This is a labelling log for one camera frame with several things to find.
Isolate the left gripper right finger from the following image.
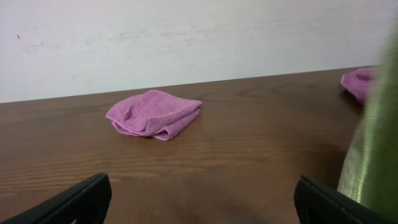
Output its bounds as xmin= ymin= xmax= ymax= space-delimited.
xmin=294 ymin=175 xmax=396 ymax=224

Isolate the folded purple cloth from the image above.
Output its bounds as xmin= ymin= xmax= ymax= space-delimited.
xmin=106 ymin=90 xmax=201 ymax=141

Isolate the green cloth with label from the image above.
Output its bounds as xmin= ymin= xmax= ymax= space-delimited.
xmin=338 ymin=30 xmax=397 ymax=222

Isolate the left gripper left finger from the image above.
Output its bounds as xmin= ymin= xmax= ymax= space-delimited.
xmin=2 ymin=173 xmax=112 ymax=224

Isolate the large purple cloth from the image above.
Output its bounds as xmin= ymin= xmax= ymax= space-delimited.
xmin=340 ymin=67 xmax=376 ymax=103

